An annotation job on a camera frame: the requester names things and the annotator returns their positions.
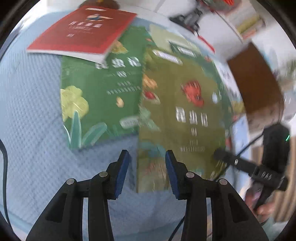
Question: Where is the olive green book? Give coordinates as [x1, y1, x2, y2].
[136, 47, 233, 193]

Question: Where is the red fairy tale book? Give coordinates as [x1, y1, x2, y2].
[27, 6, 137, 63]

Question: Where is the person's right hand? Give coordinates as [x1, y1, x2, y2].
[245, 188, 275, 223]

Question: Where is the light blue sky book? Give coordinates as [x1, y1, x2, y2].
[232, 115, 251, 199]

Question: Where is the light blue table mat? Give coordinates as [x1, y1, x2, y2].
[0, 9, 232, 237]

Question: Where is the brown wooden door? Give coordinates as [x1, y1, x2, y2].
[227, 43, 285, 117]

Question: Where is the bright green insect book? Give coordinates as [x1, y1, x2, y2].
[60, 26, 152, 149]

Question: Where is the dark green insect book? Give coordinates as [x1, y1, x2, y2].
[169, 41, 201, 58]

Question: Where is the round embroidered fan on stand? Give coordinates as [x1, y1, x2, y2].
[169, 0, 241, 33]

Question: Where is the black cable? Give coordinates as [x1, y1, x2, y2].
[0, 138, 11, 227]

